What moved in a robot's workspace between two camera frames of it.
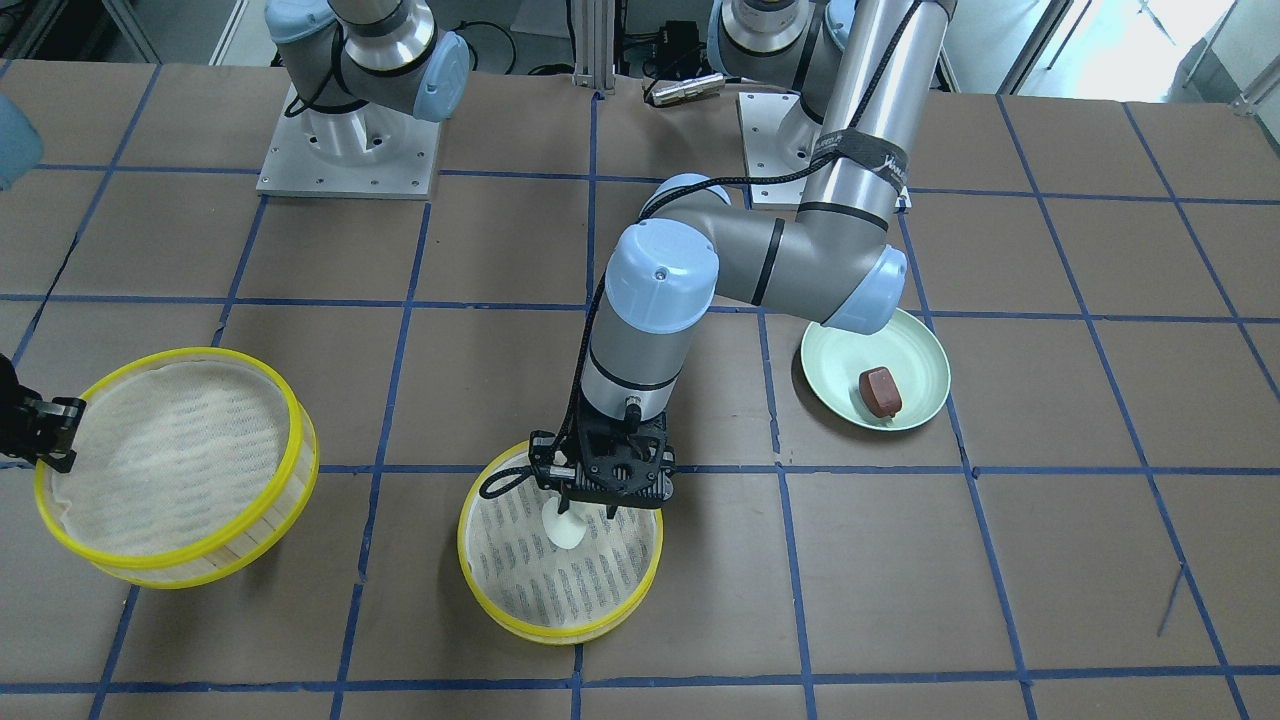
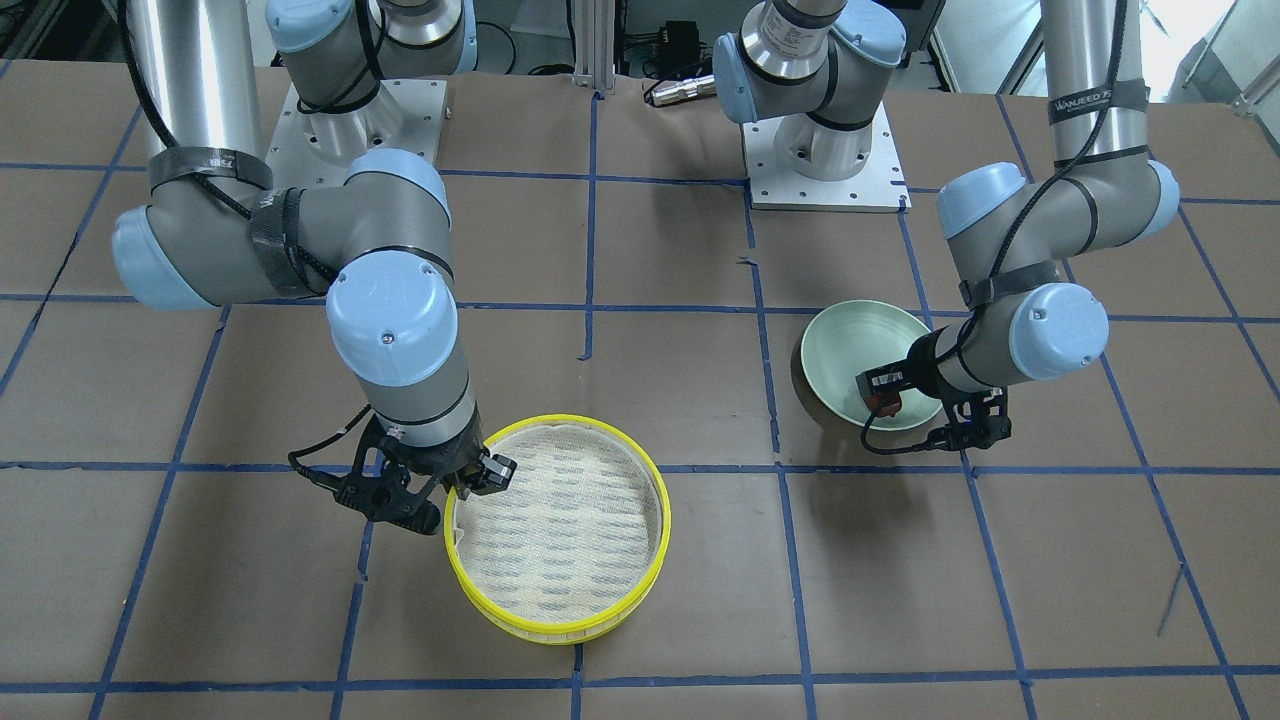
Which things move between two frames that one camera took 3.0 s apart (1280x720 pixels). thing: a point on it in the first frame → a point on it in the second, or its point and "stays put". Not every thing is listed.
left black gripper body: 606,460 → 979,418
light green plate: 908,347 stays put
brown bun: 879,393 stays put
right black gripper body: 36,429 → 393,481
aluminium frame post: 594,45 stays put
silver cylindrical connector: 691,88 stays put
